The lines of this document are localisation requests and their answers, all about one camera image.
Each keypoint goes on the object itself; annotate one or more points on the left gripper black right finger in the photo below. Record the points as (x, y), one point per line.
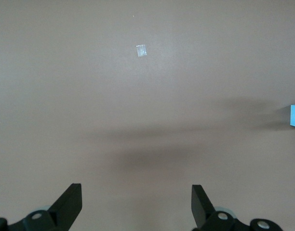
(205, 216)

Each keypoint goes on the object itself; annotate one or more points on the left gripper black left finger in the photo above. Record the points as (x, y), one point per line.
(63, 214)

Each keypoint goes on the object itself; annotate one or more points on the small clear tape piece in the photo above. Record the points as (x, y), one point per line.
(141, 51)

